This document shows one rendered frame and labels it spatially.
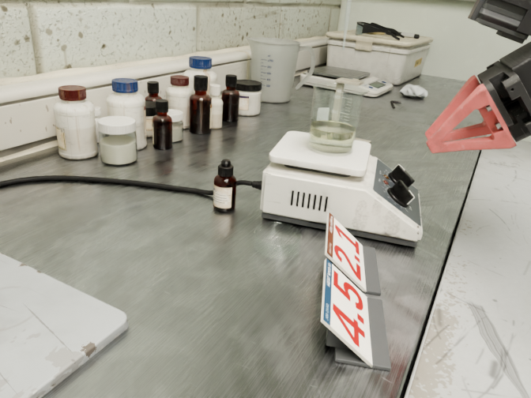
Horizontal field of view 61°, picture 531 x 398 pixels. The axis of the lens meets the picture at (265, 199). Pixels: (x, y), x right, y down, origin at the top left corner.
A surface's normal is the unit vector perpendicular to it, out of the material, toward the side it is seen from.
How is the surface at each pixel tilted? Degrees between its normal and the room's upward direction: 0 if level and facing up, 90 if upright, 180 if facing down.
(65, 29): 90
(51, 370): 0
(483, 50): 90
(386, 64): 94
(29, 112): 90
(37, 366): 0
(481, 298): 0
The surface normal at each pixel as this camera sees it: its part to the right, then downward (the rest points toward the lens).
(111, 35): 0.88, 0.26
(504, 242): 0.07, -0.90
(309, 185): -0.26, 0.40
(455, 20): -0.47, 0.34
